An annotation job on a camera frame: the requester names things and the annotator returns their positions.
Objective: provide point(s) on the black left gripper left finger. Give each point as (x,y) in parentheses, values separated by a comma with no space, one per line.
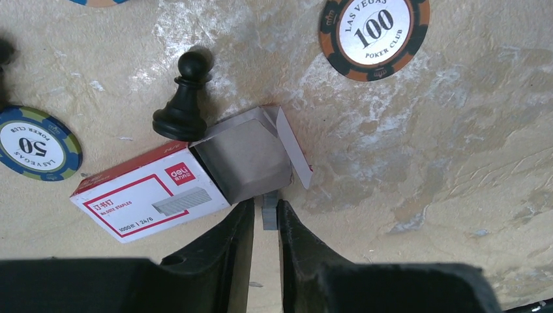
(210,274)

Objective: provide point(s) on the orange black poker chip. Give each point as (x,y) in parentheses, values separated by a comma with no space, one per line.
(369,40)

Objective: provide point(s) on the blue green poker chip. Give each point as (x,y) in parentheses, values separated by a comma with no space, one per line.
(37,145)

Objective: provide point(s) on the red white staple box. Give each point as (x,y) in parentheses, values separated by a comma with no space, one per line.
(245,156)

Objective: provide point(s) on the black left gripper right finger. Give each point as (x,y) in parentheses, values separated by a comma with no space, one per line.
(315,278)

